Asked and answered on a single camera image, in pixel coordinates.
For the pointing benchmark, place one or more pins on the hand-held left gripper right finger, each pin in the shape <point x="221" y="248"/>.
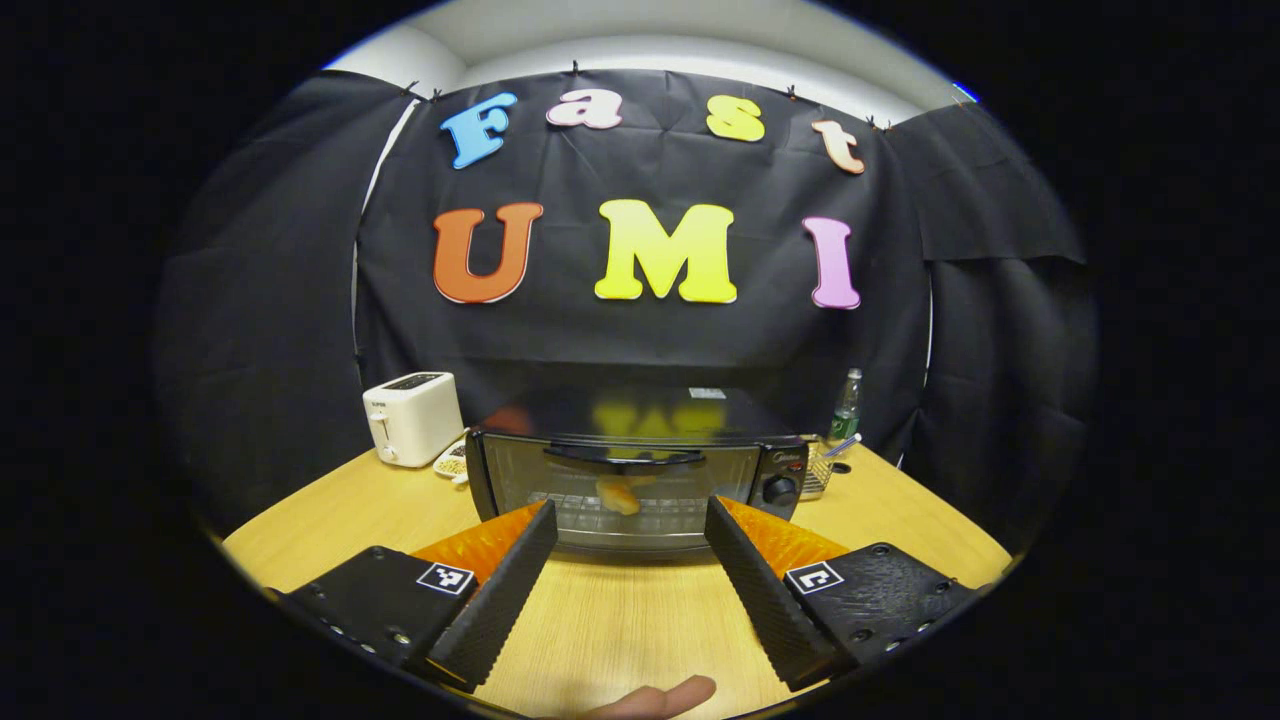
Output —
<point x="760" y="595"/>

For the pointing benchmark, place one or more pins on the black backdrop cloth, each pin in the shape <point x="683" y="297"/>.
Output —
<point x="650" y="340"/>

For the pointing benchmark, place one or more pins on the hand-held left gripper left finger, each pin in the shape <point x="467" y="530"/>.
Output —
<point x="505" y="595"/>

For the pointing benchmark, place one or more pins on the golden croissant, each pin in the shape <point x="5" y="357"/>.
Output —
<point x="618" y="497"/>

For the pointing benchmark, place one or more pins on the white toaster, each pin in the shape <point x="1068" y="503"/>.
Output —
<point x="415" y="420"/>

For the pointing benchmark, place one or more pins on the black electric oven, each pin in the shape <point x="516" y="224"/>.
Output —
<point x="520" y="470"/>

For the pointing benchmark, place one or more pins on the small white snack dish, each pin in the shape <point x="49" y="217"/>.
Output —
<point x="452" y="463"/>

